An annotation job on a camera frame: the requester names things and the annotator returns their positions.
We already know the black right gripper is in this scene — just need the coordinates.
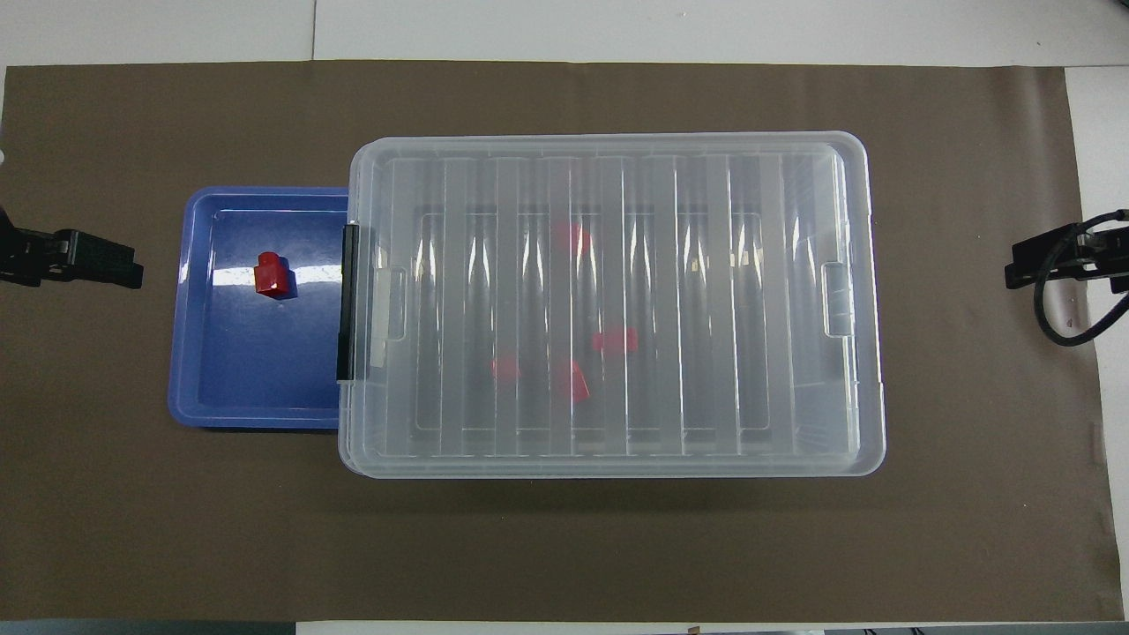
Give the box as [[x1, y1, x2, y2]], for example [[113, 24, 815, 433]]
[[1006, 212, 1129, 295]]

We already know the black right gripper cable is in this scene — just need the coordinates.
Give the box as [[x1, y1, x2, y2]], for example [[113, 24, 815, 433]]
[[1032, 210, 1129, 347]]

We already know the black box latch handle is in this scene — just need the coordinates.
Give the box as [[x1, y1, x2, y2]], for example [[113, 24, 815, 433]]
[[336, 223, 363, 383]]

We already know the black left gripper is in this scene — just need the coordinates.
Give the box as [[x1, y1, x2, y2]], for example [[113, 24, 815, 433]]
[[0, 207, 144, 289]]

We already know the clear ribbed box lid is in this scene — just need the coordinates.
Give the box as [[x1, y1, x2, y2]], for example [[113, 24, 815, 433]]
[[348, 131, 887, 479]]

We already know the blue plastic tray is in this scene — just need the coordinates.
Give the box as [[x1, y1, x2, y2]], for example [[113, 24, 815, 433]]
[[168, 186, 354, 430]]

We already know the clear plastic storage box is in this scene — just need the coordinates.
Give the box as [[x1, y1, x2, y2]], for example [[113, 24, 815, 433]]
[[338, 139, 883, 477]]

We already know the brown paper table mat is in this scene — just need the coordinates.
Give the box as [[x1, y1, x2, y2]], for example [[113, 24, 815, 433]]
[[0, 60, 1125, 623]]

